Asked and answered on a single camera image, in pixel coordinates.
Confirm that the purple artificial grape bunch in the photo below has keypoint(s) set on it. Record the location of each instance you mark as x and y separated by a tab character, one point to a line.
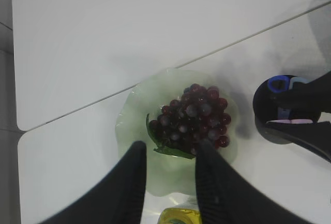
199	114

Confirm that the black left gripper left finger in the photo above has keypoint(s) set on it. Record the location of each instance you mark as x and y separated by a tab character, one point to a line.
117	198

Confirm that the blue scissors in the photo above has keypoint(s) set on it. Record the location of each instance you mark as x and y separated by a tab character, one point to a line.
281	83

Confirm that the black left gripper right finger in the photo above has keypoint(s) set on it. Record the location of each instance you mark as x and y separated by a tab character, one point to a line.
224	196

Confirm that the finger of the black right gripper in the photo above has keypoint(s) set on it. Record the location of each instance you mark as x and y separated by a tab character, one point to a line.
311	96
314	137

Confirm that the pink purple scissors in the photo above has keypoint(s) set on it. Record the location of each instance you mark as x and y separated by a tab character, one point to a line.
293	121

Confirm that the green wavy glass bowl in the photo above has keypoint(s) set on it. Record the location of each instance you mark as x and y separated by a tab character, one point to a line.
167	174

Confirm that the yellow tea bottle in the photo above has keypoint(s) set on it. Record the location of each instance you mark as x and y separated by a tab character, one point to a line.
179	216

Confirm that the black mesh pen holder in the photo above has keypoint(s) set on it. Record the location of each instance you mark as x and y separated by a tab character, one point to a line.
266	110

